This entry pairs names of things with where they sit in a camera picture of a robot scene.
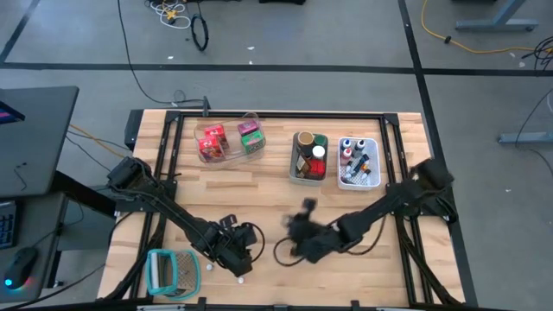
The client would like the green Apple Jacks cereal box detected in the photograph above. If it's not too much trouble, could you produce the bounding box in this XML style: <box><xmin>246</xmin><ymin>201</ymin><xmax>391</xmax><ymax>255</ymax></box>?
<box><xmin>239</xmin><ymin>130</ymin><xmax>266</xmax><ymax>156</ymax></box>

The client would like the grey desk leg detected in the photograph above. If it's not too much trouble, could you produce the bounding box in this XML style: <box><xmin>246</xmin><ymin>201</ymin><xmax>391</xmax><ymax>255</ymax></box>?
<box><xmin>455</xmin><ymin>0</ymin><xmax>540</xmax><ymax>32</ymax></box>

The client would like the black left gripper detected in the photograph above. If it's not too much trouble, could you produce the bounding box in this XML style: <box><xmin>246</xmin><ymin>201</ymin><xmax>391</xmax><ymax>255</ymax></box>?
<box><xmin>209</xmin><ymin>214</ymin><xmax>259</xmax><ymax>278</ymax></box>

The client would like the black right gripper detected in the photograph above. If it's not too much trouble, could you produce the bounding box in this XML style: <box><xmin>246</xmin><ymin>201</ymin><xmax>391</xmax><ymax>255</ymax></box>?
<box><xmin>283</xmin><ymin>198</ymin><xmax>342</xmax><ymax>264</ymax></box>

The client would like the black computer mouse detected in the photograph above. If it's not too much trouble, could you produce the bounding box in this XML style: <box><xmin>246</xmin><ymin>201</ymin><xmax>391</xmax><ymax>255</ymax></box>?
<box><xmin>3</xmin><ymin>246</ymin><xmax>39</xmax><ymax>289</ymax></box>

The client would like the red-lidded paprika tin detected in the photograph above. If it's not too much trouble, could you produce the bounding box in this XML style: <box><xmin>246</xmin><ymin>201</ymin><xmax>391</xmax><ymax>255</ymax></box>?
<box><xmin>306</xmin><ymin>158</ymin><xmax>327</xmax><ymax>180</ymax></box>

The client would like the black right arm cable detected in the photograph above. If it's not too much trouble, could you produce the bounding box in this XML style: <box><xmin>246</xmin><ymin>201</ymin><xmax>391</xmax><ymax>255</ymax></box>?
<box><xmin>272</xmin><ymin>236</ymin><xmax>306</xmax><ymax>267</ymax></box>

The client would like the grey plastic bin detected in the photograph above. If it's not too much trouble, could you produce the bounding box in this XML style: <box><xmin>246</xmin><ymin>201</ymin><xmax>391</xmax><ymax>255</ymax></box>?
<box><xmin>288</xmin><ymin>131</ymin><xmax>329</xmax><ymax>187</ymax></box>

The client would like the dark tube with blue cap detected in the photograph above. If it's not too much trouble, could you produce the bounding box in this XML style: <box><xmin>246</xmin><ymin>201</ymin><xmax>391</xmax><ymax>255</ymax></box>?
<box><xmin>350</xmin><ymin>154</ymin><xmax>371</xmax><ymax>173</ymax></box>

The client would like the black coiled cable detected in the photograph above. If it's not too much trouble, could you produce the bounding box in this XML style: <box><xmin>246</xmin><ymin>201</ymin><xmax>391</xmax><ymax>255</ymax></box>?
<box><xmin>189</xmin><ymin>2</ymin><xmax>210</xmax><ymax>52</ymax></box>

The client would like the white cable bundle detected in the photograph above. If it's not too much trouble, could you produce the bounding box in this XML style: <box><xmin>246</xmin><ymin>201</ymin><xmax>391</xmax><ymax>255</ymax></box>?
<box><xmin>149</xmin><ymin>0</ymin><xmax>192</xmax><ymax>30</ymax></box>

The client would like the yellow floor cable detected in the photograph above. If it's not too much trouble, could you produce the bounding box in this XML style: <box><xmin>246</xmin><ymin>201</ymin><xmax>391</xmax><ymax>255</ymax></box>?
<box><xmin>421</xmin><ymin>0</ymin><xmax>553</xmax><ymax>55</ymax></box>

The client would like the black desk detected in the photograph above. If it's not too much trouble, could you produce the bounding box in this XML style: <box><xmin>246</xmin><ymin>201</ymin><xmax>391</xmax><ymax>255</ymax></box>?
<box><xmin>0</xmin><ymin>85</ymin><xmax>80</xmax><ymax>199</ymax></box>

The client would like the black keyboard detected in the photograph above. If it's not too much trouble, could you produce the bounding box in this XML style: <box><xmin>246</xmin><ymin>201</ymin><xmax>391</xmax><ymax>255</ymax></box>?
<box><xmin>0</xmin><ymin>200</ymin><xmax>18</xmax><ymax>250</ymax></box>

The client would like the black floor cable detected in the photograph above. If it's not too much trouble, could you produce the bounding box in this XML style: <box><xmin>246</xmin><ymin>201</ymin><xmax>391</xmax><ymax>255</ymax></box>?
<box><xmin>116</xmin><ymin>0</ymin><xmax>212</xmax><ymax>117</ymax></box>

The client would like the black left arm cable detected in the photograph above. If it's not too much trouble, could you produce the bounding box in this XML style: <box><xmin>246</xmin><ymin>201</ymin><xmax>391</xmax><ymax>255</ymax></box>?
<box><xmin>241</xmin><ymin>221</ymin><xmax>266</xmax><ymax>263</ymax></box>

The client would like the black cable bundle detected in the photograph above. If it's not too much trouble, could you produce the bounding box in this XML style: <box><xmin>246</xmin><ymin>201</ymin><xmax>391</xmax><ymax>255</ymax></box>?
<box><xmin>520</xmin><ymin>36</ymin><xmax>553</xmax><ymax>70</ymax></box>

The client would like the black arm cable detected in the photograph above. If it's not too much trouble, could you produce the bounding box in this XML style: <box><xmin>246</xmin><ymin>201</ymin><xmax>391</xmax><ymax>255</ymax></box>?
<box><xmin>272</xmin><ymin>236</ymin><xmax>306</xmax><ymax>267</ymax></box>
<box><xmin>241</xmin><ymin>221</ymin><xmax>266</xmax><ymax>263</ymax></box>

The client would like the grey keyboard desk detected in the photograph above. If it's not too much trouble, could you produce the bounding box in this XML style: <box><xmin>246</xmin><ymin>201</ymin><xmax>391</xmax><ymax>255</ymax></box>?
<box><xmin>0</xmin><ymin>193</ymin><xmax>68</xmax><ymax>303</ymax></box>

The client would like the clear plastic bin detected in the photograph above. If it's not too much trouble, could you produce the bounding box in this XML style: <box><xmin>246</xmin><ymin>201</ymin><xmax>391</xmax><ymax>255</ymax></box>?
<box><xmin>193</xmin><ymin>111</ymin><xmax>268</xmax><ymax>169</ymax></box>

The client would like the white perforated basket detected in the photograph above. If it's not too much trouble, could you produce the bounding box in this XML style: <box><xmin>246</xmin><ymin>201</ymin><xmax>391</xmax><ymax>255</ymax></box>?
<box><xmin>336</xmin><ymin>136</ymin><xmax>382</xmax><ymax>191</ymax></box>

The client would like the computer monitor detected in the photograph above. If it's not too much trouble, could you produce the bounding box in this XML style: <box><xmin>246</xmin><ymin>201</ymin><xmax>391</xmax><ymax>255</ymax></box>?
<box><xmin>0</xmin><ymin>99</ymin><xmax>26</xmax><ymax>125</ymax></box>

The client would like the grey desk foot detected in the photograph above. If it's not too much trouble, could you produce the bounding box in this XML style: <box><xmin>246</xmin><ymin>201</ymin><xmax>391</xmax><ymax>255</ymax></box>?
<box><xmin>497</xmin><ymin>131</ymin><xmax>553</xmax><ymax>145</ymax></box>

